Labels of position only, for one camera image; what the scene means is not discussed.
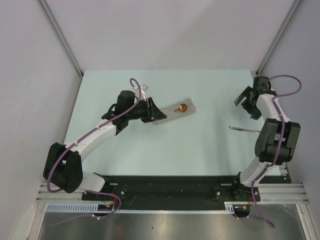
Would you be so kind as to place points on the aluminium frame post left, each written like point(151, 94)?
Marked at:
point(55, 26)

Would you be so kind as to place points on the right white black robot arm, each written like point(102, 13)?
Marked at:
point(244, 184)

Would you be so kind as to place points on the aluminium frame rail left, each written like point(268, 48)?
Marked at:
point(44, 196)

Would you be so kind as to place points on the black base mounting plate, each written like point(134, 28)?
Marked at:
point(174, 193)

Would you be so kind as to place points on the copper spoon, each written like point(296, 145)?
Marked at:
point(181, 108)

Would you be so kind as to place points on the aluminium frame rail right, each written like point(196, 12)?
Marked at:
point(271, 147)

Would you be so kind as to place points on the silver butter knife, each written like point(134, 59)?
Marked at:
point(244, 130)

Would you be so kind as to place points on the aluminium frame post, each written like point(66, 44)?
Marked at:
point(285, 24)
point(55, 26)

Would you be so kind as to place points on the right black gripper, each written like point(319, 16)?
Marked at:
point(254, 112)

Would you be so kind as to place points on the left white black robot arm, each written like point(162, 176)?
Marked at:
point(63, 167)

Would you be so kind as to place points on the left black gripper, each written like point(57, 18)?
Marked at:
point(156, 114)

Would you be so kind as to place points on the aluminium frame post right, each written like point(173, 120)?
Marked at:
point(285, 24)

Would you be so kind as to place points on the grey cloth napkin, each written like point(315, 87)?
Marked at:
point(171, 116)

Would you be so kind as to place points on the aluminium frame rail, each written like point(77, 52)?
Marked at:
point(271, 147)
point(44, 196)

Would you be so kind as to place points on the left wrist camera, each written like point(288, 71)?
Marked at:
point(143, 88)

